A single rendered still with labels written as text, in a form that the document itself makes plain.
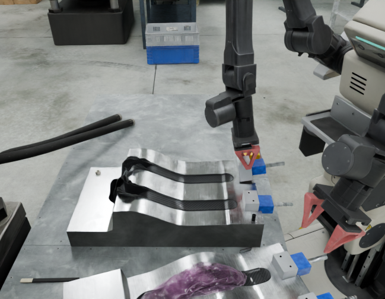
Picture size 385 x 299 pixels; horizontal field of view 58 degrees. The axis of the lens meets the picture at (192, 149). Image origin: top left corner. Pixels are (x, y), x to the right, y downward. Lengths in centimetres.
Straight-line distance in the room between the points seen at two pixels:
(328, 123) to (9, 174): 220
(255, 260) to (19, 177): 205
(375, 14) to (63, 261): 94
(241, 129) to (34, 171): 197
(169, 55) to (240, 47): 326
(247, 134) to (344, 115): 28
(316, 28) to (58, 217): 87
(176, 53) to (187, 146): 286
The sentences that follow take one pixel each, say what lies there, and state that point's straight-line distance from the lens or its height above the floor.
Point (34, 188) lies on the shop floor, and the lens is 252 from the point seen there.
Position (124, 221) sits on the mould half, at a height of 90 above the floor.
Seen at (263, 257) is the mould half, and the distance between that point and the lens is 88.
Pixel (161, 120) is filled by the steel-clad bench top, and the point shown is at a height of 80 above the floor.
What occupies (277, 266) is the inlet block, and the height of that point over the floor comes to 87.
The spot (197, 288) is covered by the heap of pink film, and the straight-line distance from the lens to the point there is 75.
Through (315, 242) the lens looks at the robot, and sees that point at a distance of 172.
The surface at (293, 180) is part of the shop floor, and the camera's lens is 246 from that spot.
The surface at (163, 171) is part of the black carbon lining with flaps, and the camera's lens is 101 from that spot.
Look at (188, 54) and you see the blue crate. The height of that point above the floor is 11.
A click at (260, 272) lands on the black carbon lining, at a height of 85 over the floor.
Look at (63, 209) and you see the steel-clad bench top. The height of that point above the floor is 80.
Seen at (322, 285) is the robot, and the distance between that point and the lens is 159.
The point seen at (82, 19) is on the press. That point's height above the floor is 33.
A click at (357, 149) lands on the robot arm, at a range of 61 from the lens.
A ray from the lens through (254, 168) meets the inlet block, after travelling 98.
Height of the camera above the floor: 154
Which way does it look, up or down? 36 degrees down
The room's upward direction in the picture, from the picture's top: straight up
